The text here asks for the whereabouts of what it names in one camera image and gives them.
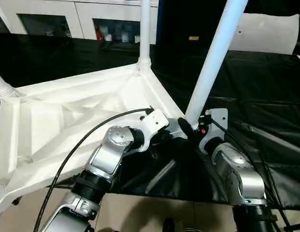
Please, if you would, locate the white plastic table top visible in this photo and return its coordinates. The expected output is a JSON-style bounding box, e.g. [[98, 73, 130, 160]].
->
[[0, 63, 189, 214]]

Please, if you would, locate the black work mat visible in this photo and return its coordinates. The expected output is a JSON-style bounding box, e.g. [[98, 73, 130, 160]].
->
[[0, 31, 300, 210]]

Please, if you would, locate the black cabinet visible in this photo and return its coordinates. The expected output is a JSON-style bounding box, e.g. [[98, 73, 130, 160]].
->
[[156, 0, 230, 53]]

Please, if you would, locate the white chair back panel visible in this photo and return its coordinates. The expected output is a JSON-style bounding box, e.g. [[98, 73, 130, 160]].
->
[[226, 13, 300, 56]]

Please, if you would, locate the white cabinet with glass doors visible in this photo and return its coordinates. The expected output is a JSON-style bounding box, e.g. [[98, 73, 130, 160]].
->
[[0, 0, 159, 44]]

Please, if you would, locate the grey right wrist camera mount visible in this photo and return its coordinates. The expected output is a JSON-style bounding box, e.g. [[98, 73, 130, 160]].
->
[[198, 107, 229, 152]]

